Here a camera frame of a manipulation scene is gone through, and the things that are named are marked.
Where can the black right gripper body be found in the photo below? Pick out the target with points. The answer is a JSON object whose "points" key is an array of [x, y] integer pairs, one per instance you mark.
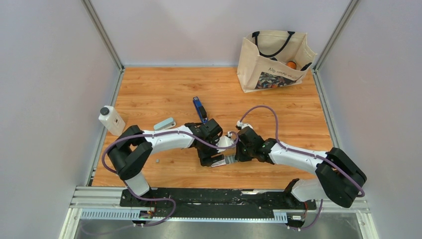
{"points": [[244, 154]]}

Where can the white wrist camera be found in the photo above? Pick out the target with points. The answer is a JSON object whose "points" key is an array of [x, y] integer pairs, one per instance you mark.
{"points": [[241, 125], [225, 141]]}

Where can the beige canvas tote bag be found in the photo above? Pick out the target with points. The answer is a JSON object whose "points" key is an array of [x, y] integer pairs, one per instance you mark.
{"points": [[263, 58]]}

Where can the white bottle black cap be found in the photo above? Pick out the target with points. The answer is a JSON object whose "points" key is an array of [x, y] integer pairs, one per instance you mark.
{"points": [[112, 120]]}

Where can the orange ball in bag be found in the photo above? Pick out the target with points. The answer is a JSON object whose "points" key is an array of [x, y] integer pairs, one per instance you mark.
{"points": [[292, 65]]}

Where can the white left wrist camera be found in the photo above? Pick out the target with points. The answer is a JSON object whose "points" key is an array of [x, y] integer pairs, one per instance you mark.
{"points": [[225, 141]]}

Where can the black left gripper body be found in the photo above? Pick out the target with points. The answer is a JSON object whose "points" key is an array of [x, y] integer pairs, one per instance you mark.
{"points": [[205, 153]]}

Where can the blue black stapler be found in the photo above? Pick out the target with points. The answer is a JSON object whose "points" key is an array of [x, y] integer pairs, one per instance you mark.
{"points": [[200, 110]]}

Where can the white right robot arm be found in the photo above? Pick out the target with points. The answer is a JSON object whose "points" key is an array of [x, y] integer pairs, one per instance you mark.
{"points": [[337, 177]]}

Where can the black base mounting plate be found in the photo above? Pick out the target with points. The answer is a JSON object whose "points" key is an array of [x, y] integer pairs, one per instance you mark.
{"points": [[221, 203]]}

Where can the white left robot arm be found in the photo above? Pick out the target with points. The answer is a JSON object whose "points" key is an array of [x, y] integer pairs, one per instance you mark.
{"points": [[129, 153]]}

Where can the slotted white cable duct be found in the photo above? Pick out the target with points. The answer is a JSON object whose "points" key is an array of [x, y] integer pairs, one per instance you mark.
{"points": [[137, 215]]}

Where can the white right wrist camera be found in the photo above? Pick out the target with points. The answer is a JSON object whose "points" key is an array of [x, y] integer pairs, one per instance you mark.
{"points": [[241, 125]]}

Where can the red white staple box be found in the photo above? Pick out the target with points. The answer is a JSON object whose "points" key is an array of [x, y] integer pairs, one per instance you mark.
{"points": [[226, 161]]}

